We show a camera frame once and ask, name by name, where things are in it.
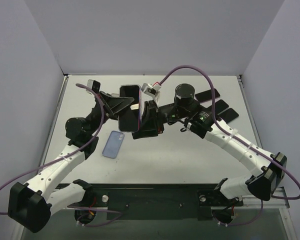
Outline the lavender phone case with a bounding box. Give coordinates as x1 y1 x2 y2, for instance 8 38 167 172
102 130 125 159

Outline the purple phone from blue case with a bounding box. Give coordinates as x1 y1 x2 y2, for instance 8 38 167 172
194 88 221 103

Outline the black phone from beige case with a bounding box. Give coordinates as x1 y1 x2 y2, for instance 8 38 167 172
214 99 229 118

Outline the beige phone case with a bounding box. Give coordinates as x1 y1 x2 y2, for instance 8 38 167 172
111 93 120 98

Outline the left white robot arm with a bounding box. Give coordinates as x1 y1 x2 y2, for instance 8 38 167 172
8 91 134 233

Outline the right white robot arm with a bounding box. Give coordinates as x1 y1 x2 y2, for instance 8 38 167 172
132 83 287 205

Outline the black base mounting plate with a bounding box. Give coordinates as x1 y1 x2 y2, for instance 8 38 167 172
74 183 243 221

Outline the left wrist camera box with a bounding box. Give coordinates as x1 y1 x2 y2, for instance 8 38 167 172
86 79 101 96

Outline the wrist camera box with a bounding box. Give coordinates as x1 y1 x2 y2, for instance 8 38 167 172
141 82 161 106
86 79 101 96

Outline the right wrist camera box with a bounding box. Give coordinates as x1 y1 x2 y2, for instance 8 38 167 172
141 82 161 106

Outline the aluminium frame rail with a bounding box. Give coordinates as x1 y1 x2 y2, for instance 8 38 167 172
21 75 287 240

